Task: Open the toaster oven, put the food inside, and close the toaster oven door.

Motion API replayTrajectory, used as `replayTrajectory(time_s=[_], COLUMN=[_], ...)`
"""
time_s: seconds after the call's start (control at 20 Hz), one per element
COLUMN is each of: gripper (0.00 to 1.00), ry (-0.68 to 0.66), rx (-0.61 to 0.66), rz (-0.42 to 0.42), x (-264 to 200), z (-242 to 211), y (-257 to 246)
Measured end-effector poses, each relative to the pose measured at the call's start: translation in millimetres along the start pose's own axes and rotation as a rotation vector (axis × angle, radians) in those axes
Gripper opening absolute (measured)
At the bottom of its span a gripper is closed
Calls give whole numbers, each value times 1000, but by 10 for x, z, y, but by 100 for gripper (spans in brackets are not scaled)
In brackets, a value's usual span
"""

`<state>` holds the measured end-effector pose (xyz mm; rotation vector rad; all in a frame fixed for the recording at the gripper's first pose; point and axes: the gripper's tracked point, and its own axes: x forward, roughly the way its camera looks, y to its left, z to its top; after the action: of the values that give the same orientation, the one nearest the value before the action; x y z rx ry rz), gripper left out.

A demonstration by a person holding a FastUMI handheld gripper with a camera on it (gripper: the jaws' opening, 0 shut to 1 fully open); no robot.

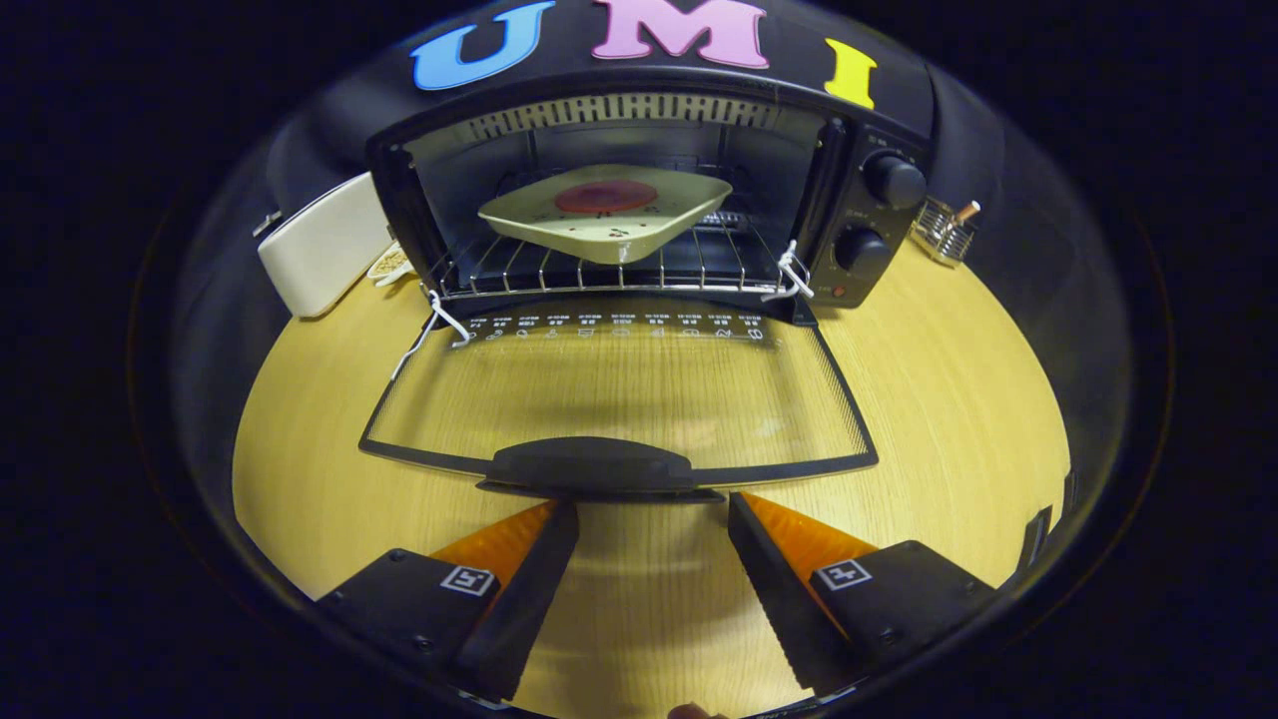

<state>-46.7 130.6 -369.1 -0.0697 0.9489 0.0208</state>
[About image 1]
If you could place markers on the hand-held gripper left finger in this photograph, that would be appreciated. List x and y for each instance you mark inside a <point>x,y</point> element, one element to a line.
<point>524,599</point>

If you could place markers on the white bread toaster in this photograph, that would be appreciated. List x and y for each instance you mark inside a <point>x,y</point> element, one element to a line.
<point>324,250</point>

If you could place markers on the pink ham slice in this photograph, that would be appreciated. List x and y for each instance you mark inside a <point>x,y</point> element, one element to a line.
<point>606,197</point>

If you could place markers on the cream cherry print plate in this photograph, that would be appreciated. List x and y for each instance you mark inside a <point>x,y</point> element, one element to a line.
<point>609,240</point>

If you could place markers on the black toaster oven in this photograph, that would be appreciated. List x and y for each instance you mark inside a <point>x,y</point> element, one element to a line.
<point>894,182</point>

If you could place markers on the white and orange tube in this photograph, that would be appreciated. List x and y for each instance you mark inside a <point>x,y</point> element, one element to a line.
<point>966,211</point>

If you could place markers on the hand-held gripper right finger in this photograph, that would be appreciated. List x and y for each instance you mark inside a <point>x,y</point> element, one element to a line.
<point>774,589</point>

